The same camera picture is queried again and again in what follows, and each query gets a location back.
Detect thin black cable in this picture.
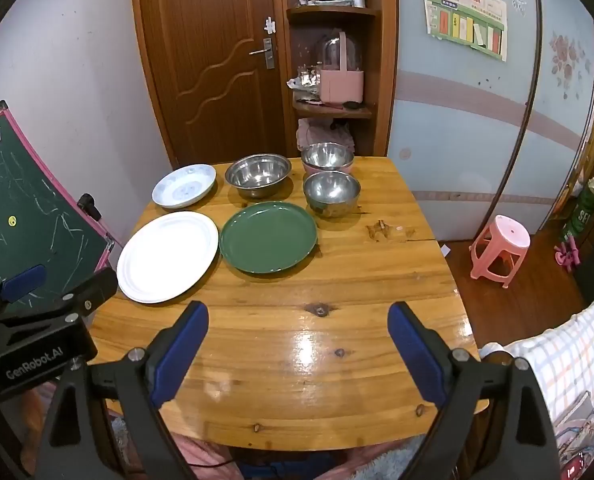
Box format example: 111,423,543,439
192,455,243,473

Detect wooden corner shelf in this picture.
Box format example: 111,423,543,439
279,0,399,158

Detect pink-framed green chalkboard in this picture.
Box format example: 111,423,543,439
0,101,124,313

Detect black chalkboard knob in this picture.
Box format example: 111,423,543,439
77,193,102,222

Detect large steel bowl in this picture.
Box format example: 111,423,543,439
224,154,292,199

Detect crumpled foil wrappers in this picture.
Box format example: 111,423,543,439
287,71,323,95

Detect blue-patterned white dish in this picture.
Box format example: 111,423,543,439
152,163,217,210

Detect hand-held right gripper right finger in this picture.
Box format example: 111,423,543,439
387,301,563,480

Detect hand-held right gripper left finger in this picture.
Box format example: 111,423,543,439
34,301,210,480

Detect metal door handle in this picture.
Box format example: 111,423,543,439
248,37,276,70

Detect wooden door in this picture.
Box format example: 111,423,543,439
136,0,289,171

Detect green plate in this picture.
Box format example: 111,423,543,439
219,201,319,275

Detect wall poster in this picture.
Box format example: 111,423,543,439
419,0,508,62

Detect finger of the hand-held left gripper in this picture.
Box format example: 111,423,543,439
0,267,119,331
0,262,48,326

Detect pale blue wardrobe door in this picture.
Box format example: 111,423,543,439
394,0,594,242

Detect pink clothing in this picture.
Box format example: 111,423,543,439
169,432,243,480

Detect green bag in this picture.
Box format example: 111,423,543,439
560,187,594,247

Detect large white plate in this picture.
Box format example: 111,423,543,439
116,211,220,305

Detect pink plastic stool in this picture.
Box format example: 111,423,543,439
470,215,531,289

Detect pink basket with clear dome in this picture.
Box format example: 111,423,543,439
317,31,366,104

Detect small steel bowl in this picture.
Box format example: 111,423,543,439
303,170,362,219

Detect pink cloth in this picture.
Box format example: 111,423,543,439
296,117,356,155

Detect pink-sided steel bowl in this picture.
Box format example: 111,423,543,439
301,142,355,176

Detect checked blanket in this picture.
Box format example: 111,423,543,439
480,285,594,480

